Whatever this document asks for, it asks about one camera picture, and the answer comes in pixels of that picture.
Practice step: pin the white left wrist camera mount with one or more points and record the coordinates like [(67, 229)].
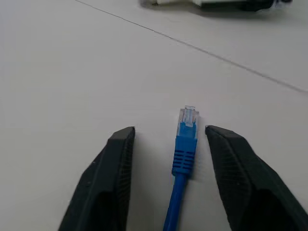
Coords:
[(223, 2)]

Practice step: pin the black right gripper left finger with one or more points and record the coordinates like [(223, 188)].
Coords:
[(106, 183)]

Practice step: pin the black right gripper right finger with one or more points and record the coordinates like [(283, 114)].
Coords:
[(255, 190)]

